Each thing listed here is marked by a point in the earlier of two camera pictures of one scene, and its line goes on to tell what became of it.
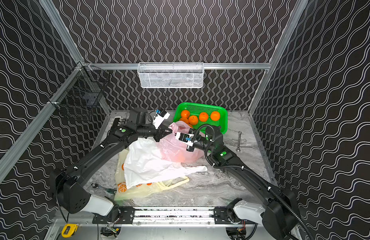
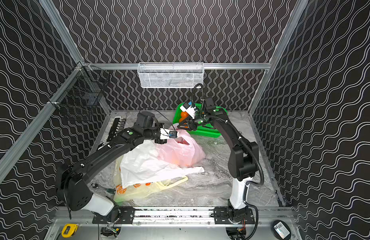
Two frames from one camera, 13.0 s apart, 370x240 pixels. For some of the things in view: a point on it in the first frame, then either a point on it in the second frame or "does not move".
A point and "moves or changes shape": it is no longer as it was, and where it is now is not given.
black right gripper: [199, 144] to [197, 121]
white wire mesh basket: [171, 74] does not move
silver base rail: [173, 216] does not move
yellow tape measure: [72, 229] does not move
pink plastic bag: [173, 149] moves or changes shape
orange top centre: [185, 113] does not move
